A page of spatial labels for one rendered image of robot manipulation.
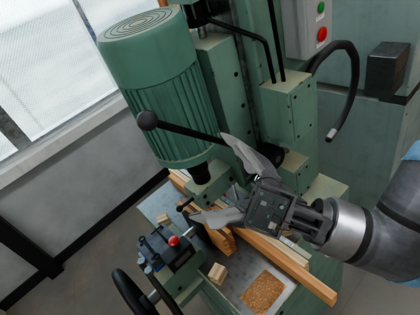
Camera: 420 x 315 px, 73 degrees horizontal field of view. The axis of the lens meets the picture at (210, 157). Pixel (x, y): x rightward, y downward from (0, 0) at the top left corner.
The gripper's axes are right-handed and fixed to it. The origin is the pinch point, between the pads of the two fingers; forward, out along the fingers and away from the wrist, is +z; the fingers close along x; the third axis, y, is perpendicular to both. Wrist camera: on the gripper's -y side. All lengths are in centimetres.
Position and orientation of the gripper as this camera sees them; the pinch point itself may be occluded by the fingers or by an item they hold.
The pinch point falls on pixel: (203, 174)
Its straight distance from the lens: 47.4
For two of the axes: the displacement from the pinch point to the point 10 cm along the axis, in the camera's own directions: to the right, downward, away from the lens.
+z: -9.3, -3.6, 0.4
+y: -0.9, 1.3, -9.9
